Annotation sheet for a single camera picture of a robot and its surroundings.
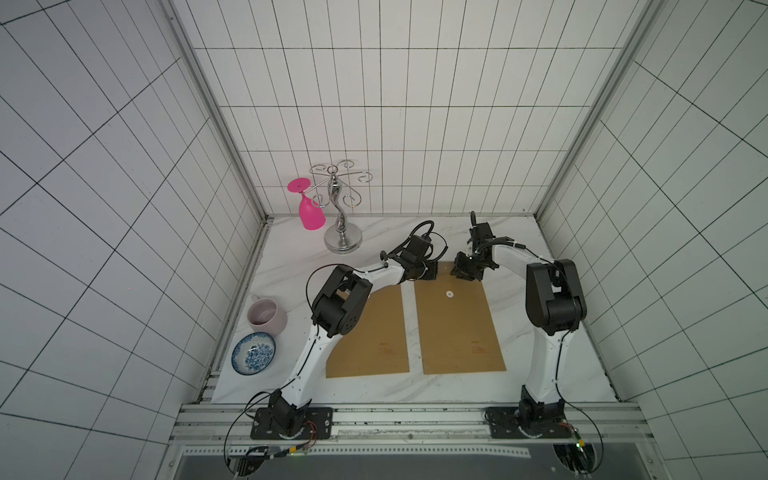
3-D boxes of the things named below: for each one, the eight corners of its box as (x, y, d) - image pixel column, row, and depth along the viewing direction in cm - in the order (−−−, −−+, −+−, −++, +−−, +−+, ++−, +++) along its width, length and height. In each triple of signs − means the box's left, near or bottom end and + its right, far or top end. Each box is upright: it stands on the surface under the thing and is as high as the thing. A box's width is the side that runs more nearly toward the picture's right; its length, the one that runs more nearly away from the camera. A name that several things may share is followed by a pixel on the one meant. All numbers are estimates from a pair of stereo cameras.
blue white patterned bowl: (231, 378, 81) (225, 374, 78) (244, 337, 88) (239, 332, 85) (269, 378, 81) (265, 374, 78) (279, 337, 88) (275, 332, 85)
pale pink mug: (244, 327, 90) (235, 318, 85) (260, 303, 96) (254, 293, 91) (277, 340, 88) (270, 331, 83) (292, 314, 93) (287, 305, 88)
